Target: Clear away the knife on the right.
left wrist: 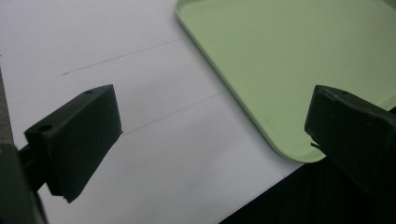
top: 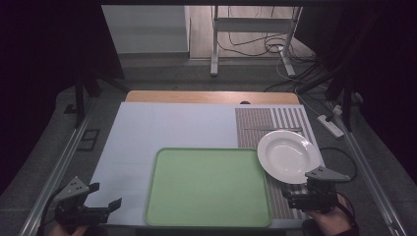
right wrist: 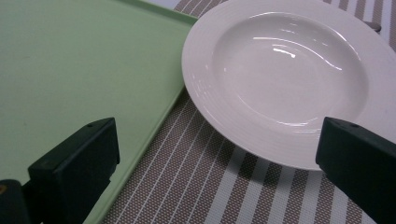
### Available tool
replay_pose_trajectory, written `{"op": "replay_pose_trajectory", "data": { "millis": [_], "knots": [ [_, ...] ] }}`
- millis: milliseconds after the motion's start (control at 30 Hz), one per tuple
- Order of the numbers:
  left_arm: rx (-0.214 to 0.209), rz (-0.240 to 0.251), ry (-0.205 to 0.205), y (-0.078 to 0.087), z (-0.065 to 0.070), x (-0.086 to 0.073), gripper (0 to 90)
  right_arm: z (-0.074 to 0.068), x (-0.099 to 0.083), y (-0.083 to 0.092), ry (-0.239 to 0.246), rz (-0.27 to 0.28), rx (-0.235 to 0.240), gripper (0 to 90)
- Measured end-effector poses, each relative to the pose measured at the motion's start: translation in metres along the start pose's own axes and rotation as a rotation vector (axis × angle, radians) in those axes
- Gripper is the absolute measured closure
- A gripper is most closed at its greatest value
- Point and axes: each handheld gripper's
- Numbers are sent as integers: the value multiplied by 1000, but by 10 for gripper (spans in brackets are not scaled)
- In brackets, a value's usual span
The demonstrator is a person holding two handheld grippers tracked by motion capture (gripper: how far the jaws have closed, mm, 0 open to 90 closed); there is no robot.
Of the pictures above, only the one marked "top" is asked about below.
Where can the person's left hand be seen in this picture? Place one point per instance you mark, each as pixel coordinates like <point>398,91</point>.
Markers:
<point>70,230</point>

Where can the aluminium rail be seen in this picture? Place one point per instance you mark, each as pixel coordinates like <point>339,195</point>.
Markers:
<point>54,177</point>
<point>370,177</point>

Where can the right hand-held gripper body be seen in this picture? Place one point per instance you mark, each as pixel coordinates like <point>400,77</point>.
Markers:
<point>323,191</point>

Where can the black tripod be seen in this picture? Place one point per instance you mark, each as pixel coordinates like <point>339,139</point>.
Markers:
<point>341,91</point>

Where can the white metal stand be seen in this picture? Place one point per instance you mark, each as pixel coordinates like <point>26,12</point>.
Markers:
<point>249,24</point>

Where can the green tray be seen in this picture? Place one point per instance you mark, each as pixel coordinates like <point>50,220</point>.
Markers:
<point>208,187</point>

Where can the white power strip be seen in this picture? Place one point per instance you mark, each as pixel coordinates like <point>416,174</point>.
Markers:
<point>330,126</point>

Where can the black stand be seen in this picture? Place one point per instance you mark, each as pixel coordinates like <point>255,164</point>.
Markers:
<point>80,98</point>

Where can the white plate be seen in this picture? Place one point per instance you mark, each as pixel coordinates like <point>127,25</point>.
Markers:
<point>288,155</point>

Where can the light blue table mat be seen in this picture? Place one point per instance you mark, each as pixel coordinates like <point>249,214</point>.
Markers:
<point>164,131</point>

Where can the person's right hand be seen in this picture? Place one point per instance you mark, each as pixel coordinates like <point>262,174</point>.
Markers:
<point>331,223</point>

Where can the striped placemat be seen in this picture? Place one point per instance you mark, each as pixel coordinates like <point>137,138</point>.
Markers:
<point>254,128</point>

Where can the black rectangular frame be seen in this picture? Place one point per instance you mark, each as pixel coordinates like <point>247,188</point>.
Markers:
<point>88,140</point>

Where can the white panel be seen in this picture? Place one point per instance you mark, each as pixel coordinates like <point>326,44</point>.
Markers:
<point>144,28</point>

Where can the wooden table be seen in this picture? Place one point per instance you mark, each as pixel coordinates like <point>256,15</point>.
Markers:
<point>209,97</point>

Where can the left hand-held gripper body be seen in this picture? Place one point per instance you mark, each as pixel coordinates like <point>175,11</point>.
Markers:
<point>73,203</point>

